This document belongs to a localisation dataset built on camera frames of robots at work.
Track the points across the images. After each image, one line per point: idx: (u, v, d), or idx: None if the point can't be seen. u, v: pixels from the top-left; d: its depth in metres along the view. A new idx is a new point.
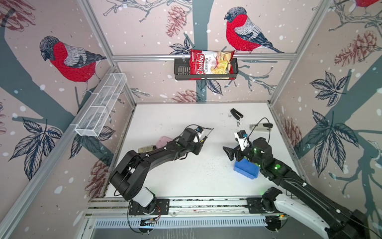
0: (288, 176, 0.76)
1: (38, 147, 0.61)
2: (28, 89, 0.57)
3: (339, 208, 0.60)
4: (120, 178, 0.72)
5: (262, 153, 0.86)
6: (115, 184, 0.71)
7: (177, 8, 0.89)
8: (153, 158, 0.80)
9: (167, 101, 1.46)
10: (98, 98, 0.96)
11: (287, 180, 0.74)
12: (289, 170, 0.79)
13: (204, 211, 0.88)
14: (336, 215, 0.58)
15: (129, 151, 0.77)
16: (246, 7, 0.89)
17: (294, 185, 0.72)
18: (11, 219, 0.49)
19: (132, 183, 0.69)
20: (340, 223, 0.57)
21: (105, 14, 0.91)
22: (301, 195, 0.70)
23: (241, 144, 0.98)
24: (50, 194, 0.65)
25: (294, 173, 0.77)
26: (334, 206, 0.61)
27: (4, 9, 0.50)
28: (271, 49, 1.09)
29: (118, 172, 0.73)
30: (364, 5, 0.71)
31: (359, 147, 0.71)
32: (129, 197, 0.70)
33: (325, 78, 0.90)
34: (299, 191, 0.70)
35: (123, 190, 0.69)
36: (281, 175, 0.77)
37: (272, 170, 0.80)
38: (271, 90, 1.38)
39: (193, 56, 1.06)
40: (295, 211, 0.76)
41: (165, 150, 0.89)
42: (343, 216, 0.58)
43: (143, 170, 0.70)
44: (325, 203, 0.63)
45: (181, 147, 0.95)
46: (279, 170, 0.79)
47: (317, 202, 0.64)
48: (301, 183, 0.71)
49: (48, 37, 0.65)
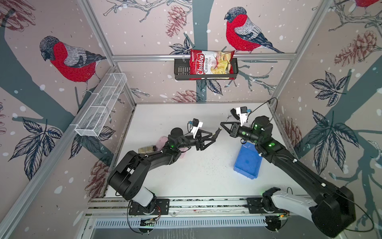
0: (279, 152, 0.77)
1: (38, 147, 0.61)
2: (29, 89, 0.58)
3: (325, 182, 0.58)
4: (120, 179, 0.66)
5: (262, 130, 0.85)
6: (115, 186, 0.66)
7: (177, 8, 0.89)
8: (153, 158, 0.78)
9: (167, 101, 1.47)
10: (98, 98, 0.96)
11: (279, 156, 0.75)
12: (282, 148, 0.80)
13: (204, 211, 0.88)
14: (320, 188, 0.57)
15: (130, 150, 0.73)
16: (246, 7, 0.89)
17: (284, 161, 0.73)
18: (11, 219, 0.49)
19: (135, 180, 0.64)
20: (323, 195, 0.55)
21: (105, 14, 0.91)
22: (289, 170, 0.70)
23: (241, 119, 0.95)
24: (50, 194, 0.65)
25: (287, 151, 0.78)
26: (320, 180, 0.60)
27: (4, 9, 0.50)
28: (271, 49, 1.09)
29: (118, 171, 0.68)
30: (364, 5, 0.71)
31: (359, 147, 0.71)
32: (130, 197, 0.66)
33: (324, 78, 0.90)
34: (288, 167, 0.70)
35: (122, 190, 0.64)
36: (273, 151, 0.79)
37: (267, 147, 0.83)
38: (271, 90, 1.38)
39: (193, 56, 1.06)
40: (287, 201, 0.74)
41: (161, 153, 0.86)
42: (327, 190, 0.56)
43: (145, 169, 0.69)
44: (312, 178, 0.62)
45: (174, 152, 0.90)
46: (273, 147, 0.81)
47: (304, 177, 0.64)
48: (291, 160, 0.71)
49: (48, 37, 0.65)
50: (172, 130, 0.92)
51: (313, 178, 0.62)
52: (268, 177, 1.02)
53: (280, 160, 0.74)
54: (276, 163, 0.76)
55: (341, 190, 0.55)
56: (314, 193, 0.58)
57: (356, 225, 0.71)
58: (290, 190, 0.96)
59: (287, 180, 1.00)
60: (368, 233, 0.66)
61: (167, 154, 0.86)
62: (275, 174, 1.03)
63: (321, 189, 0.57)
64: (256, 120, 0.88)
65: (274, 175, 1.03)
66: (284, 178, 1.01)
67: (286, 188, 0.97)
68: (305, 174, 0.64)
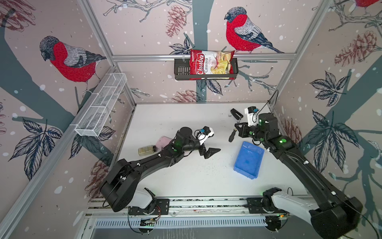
0: (290, 151, 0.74)
1: (38, 147, 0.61)
2: (28, 89, 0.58)
3: (334, 190, 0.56)
4: (110, 188, 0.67)
5: (267, 123, 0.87)
6: (105, 195, 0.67)
7: (177, 8, 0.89)
8: (145, 168, 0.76)
9: (167, 101, 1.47)
10: (98, 98, 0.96)
11: (288, 155, 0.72)
12: (294, 146, 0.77)
13: (204, 211, 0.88)
14: (328, 195, 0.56)
15: (120, 160, 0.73)
16: (246, 7, 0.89)
17: (295, 161, 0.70)
18: (10, 221, 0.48)
19: (122, 194, 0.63)
20: (330, 204, 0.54)
21: (105, 14, 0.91)
22: (298, 172, 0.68)
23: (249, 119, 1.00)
24: (50, 194, 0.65)
25: (299, 150, 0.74)
26: (330, 187, 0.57)
27: (4, 9, 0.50)
28: (271, 49, 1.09)
29: (107, 181, 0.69)
30: (364, 5, 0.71)
31: (359, 147, 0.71)
32: (120, 208, 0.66)
33: (324, 78, 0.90)
34: (298, 168, 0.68)
35: (111, 202, 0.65)
36: (283, 149, 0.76)
37: (276, 142, 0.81)
38: (271, 90, 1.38)
39: (193, 56, 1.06)
40: (287, 202, 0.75)
41: (159, 157, 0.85)
42: (336, 198, 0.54)
43: (133, 181, 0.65)
44: (321, 182, 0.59)
45: (176, 152, 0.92)
46: (284, 143, 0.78)
47: (313, 181, 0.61)
48: (302, 161, 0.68)
49: (48, 37, 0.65)
50: (182, 128, 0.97)
51: (323, 182, 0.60)
52: (268, 177, 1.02)
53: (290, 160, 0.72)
54: (284, 161, 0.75)
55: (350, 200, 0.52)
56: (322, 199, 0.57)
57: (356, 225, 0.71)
58: (290, 190, 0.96)
59: (287, 180, 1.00)
60: (368, 233, 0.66)
61: (166, 158, 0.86)
62: (275, 174, 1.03)
63: (330, 196, 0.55)
64: (259, 115, 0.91)
65: (274, 175, 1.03)
66: (284, 178, 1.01)
67: (286, 188, 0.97)
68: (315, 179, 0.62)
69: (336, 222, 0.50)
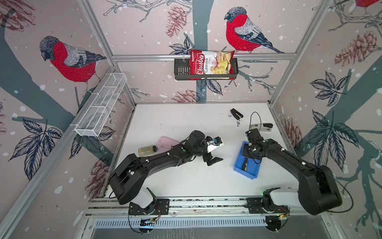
0: (270, 145, 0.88)
1: (38, 147, 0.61)
2: (29, 89, 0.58)
3: (305, 162, 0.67)
4: (118, 181, 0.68)
5: (249, 133, 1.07)
6: (113, 187, 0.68)
7: (177, 8, 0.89)
8: (153, 165, 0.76)
9: (167, 101, 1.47)
10: (98, 98, 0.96)
11: (269, 147, 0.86)
12: (274, 142, 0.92)
13: (204, 211, 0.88)
14: (300, 167, 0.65)
15: (130, 154, 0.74)
16: (245, 7, 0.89)
17: (273, 149, 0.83)
18: (11, 220, 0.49)
19: (128, 188, 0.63)
20: (301, 171, 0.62)
21: (105, 15, 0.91)
22: (276, 157, 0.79)
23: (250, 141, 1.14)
24: (50, 194, 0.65)
25: (277, 144, 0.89)
26: (301, 161, 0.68)
27: (4, 9, 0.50)
28: (271, 49, 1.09)
29: (116, 174, 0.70)
30: (364, 5, 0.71)
31: (359, 147, 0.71)
32: (125, 202, 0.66)
33: (325, 78, 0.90)
34: (276, 153, 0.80)
35: (118, 194, 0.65)
36: (265, 145, 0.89)
37: (261, 143, 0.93)
38: (271, 90, 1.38)
39: (193, 56, 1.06)
40: (286, 197, 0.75)
41: (168, 156, 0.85)
42: (305, 167, 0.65)
43: (140, 178, 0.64)
44: (295, 160, 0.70)
45: (186, 153, 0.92)
46: (266, 143, 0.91)
47: (288, 160, 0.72)
48: (279, 149, 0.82)
49: (48, 37, 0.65)
50: (197, 132, 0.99)
51: (296, 160, 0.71)
52: (268, 177, 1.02)
53: (271, 149, 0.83)
54: (269, 154, 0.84)
55: (321, 169, 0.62)
56: (296, 172, 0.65)
57: (356, 225, 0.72)
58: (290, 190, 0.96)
59: (287, 180, 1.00)
60: (368, 234, 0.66)
61: (174, 158, 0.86)
62: (276, 174, 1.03)
63: (300, 167, 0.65)
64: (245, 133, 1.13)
65: (274, 175, 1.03)
66: (284, 178, 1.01)
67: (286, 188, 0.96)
68: (290, 158, 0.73)
69: (312, 186, 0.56)
